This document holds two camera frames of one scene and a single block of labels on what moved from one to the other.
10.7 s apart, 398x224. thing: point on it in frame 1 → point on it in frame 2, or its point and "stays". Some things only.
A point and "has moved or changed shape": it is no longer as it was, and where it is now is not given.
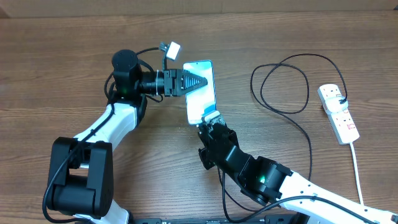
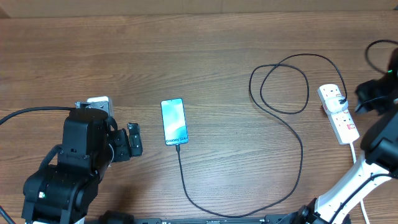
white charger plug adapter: (333, 104) stays
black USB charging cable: (276, 111) has moved or changed shape
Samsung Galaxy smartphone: (203, 99) → (175, 121)
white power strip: (341, 124) stays
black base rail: (275, 219) stays
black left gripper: (175, 87) → (124, 151)
